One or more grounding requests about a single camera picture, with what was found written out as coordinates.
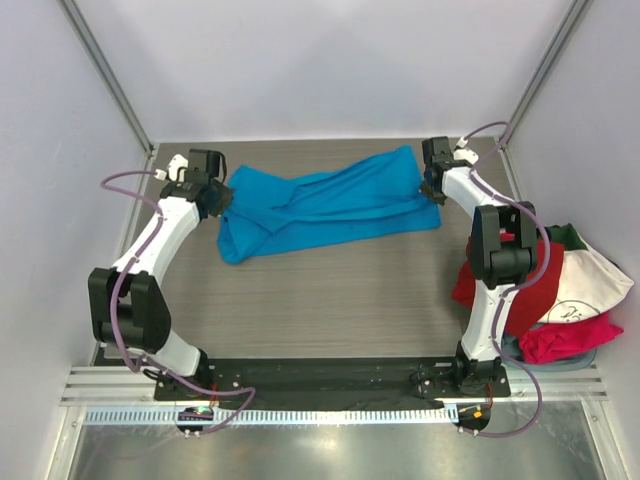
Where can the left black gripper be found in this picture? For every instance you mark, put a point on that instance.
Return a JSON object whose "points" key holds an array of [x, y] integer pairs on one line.
{"points": [[218, 195]]}

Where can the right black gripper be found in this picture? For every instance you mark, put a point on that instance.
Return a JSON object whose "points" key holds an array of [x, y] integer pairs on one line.
{"points": [[432, 187]]}

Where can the blue t shirt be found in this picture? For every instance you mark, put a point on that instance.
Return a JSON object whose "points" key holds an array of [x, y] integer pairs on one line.
{"points": [[374, 197]]}

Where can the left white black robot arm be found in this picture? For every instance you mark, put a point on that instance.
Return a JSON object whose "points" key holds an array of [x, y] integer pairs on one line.
{"points": [[127, 307]]}

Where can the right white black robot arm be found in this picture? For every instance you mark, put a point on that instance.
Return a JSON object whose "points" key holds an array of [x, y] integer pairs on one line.
{"points": [[502, 254]]}

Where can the dark green t shirt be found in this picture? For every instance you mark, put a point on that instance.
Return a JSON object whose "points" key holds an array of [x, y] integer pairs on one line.
{"points": [[567, 236]]}

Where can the white t shirt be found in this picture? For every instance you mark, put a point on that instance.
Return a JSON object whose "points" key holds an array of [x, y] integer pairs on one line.
{"points": [[589, 285]]}

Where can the pink t shirt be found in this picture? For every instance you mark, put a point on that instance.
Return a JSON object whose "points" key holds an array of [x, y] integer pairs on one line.
{"points": [[553, 342]]}

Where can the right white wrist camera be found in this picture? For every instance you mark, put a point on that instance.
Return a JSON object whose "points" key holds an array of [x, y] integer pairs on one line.
{"points": [[462, 152]]}

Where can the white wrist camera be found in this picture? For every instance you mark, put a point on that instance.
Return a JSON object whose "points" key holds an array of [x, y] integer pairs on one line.
{"points": [[175, 171], [462, 152]]}

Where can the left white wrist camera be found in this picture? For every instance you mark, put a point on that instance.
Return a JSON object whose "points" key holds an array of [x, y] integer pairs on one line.
{"points": [[175, 171]]}

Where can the right aluminium frame post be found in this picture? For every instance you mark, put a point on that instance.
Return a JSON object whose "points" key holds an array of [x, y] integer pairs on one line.
{"points": [[561, 38]]}

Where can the aluminium frame post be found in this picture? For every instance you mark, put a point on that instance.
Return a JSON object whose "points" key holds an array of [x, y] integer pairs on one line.
{"points": [[561, 38], [83, 31]]}

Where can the left aluminium frame post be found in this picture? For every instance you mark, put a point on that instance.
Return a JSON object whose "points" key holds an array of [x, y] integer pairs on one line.
{"points": [[83, 31]]}

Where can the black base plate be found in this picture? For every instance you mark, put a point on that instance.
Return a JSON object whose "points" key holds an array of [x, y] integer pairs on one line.
{"points": [[351, 384]]}

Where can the perforated metal rail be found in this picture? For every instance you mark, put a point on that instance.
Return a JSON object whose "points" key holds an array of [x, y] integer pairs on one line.
{"points": [[182, 416]]}

